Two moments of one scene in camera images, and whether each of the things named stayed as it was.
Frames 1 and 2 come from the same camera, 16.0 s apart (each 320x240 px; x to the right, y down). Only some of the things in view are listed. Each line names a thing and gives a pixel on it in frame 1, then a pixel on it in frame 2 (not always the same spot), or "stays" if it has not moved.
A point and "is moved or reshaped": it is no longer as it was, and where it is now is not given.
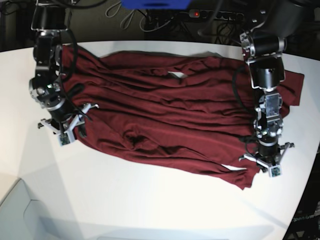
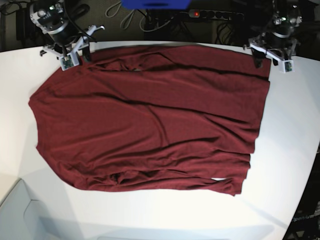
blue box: x=155 y=4 stays
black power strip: x=216 y=14 stays
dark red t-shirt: x=200 y=107 is moved or reshaped
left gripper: x=64 y=118 to x=67 y=56
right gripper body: x=269 y=157 to x=278 y=46
